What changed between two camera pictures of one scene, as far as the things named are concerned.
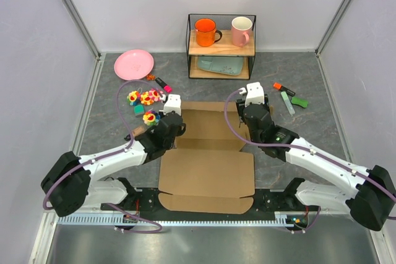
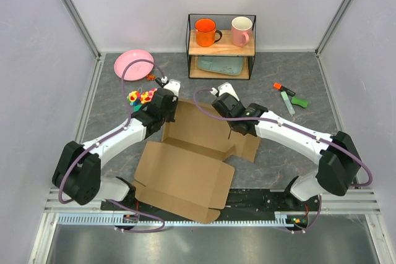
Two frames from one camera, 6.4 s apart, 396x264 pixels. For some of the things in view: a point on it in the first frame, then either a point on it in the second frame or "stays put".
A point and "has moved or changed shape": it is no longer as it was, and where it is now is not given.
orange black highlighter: [279, 86] stays put
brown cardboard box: [206, 170] has moved or changed shape
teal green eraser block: [139, 109] stays put
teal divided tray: [232, 65] stays put
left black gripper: [181, 132] -> [174, 106]
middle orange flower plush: [145, 99] stays put
